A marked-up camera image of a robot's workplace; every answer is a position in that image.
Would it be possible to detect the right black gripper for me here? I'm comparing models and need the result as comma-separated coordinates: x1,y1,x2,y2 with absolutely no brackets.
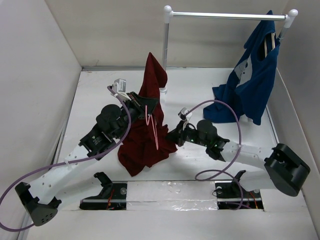
164,120,209,148

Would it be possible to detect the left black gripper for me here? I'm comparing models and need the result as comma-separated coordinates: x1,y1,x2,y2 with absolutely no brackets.
113,91,158,140

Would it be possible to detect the pink wire hanger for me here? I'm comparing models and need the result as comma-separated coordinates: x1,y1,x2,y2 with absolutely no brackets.
145,105,159,150

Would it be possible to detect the dark red t-shirt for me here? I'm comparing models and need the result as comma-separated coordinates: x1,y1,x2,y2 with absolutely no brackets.
117,53,177,177

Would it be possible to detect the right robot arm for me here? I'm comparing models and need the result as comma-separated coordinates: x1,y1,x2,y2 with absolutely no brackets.
166,120,311,197

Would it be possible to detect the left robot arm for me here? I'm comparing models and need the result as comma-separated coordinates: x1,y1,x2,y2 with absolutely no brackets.
15,92,160,227

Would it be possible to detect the blue t-shirt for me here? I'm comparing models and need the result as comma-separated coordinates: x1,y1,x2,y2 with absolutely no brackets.
203,20,280,125

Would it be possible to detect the wooden hanger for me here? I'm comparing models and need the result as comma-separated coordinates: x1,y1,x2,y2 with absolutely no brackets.
262,32,276,58

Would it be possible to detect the white clothes rack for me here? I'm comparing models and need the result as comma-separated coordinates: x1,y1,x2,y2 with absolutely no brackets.
158,5,299,123

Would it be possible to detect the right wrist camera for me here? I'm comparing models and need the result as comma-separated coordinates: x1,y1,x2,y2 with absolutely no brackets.
178,107,192,122

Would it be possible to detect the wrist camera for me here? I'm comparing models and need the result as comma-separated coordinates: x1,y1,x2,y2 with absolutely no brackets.
111,78,127,96
178,107,192,122

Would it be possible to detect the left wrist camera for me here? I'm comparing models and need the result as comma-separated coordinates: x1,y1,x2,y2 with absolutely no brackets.
111,78,127,96

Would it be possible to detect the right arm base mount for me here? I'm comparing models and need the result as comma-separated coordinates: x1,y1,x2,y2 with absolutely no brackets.
212,179,264,210

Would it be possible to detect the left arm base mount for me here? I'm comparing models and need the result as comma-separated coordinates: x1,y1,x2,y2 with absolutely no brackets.
79,172,128,211

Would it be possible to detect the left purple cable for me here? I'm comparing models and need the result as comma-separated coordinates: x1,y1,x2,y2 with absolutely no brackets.
0,85,132,231

